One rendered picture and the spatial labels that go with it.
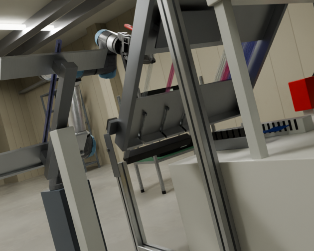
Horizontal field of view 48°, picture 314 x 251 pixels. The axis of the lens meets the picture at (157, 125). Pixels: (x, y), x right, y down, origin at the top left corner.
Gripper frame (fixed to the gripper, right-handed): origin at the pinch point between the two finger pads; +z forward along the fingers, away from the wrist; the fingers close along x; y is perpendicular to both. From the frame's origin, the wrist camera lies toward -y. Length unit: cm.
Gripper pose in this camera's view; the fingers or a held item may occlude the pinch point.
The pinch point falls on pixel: (150, 62)
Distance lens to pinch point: 125.5
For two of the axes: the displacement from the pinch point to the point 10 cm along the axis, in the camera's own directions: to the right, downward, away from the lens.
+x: 8.0, -2.2, 5.6
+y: 0.6, -9.0, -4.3
